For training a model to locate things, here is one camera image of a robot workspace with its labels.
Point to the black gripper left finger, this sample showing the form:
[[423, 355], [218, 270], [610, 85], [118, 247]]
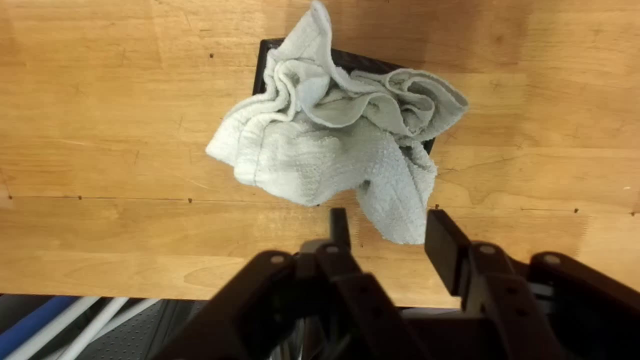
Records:
[[321, 285]]

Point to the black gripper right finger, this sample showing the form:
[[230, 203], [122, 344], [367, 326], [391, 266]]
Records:
[[546, 309]]

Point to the white towel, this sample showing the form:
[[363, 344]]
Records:
[[393, 187]]

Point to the black perforated plastic basket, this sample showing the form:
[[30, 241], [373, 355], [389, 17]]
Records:
[[311, 113]]

